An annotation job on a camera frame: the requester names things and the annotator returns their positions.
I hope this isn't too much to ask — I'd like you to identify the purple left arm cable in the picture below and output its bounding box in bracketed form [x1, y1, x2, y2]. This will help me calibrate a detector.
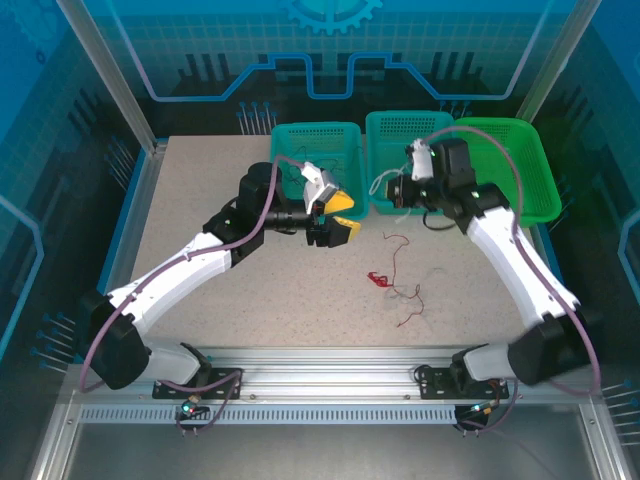
[79, 154, 321, 437]

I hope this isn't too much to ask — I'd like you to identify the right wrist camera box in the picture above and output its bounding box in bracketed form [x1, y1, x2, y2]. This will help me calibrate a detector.
[404, 138, 437, 182]

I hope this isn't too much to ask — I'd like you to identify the green plastic basket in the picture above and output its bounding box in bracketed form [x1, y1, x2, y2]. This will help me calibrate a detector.
[453, 117, 561, 227]

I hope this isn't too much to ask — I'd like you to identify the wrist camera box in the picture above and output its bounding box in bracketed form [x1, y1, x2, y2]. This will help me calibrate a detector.
[404, 138, 437, 182]
[301, 162, 342, 214]

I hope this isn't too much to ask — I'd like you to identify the grey metal shelf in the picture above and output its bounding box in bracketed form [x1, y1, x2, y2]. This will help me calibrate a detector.
[30, 402, 629, 480]

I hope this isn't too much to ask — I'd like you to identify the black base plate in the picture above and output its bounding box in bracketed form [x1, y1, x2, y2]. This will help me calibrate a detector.
[414, 364, 510, 400]
[152, 367, 245, 400]

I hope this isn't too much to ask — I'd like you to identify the slotted grey cable duct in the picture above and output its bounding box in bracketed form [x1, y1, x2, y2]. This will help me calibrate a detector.
[79, 405, 459, 425]

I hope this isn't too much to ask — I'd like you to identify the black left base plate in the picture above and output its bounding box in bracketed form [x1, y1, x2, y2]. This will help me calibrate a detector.
[152, 367, 245, 400]

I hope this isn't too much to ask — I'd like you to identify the aluminium frame post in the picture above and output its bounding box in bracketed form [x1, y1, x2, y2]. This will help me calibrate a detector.
[514, 0, 604, 124]
[57, 0, 169, 154]

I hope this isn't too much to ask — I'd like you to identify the teal plastic basket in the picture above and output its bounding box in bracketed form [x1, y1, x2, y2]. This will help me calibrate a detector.
[364, 110, 469, 217]
[269, 122, 370, 222]

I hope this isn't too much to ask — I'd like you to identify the thin red cable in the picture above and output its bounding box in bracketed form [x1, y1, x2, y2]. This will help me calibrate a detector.
[367, 230, 427, 329]

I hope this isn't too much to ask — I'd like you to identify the aluminium side beam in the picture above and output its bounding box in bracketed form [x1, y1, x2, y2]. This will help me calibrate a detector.
[82, 139, 169, 364]
[529, 224, 591, 364]

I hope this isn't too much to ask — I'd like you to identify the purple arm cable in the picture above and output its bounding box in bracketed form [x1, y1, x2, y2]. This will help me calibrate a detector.
[79, 154, 321, 437]
[422, 125, 603, 436]

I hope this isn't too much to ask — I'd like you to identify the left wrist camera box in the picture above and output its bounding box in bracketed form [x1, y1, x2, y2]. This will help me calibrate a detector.
[301, 162, 342, 214]

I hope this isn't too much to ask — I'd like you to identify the aluminium mounting rail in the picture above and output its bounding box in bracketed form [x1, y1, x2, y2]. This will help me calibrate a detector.
[67, 347, 599, 406]

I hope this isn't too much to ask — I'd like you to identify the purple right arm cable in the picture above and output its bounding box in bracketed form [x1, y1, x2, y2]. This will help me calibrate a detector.
[422, 125, 603, 436]

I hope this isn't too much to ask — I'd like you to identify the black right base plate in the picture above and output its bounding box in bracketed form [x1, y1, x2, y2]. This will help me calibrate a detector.
[414, 364, 510, 400]

